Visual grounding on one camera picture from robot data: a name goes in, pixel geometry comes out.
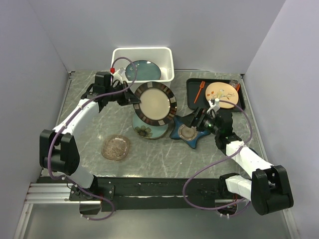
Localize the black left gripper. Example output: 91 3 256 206
106 80 141 106

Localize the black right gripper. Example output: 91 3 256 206
179 106 221 136

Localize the blue star-shaped dish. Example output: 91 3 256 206
169 116 210 149

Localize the black plate with colored squares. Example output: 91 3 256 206
134 81 177 126

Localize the dark blue brown-rimmed plate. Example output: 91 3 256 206
125 60 161 81

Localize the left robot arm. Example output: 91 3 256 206
39 72 140 200

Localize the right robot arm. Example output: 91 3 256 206
185 108 294 215

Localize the white plastic bin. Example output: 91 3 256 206
111 47 174 92

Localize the black tray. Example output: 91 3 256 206
186 78 246 112

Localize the orange plastic fork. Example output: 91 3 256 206
194 81 205 103

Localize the beige bird plate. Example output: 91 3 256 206
205 82 239 109

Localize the mint green flower plate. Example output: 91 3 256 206
132 114 168 139

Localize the clear glass cup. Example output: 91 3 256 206
229 79 239 88

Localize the orange plastic spoon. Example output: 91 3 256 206
235 83 240 91

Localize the pink glass dish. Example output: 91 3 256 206
101 134 131 161

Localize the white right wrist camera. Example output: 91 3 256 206
207 98 220 116

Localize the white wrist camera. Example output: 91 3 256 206
207 98 220 116
110 67 125 86

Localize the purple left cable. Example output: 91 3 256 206
47 56 138 222

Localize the purple cable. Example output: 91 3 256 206
47 56 138 222
182 101 254 217

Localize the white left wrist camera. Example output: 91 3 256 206
110 67 125 86

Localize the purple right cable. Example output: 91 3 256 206
182 101 254 217

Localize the aluminium frame rail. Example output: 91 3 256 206
24 183 100 204

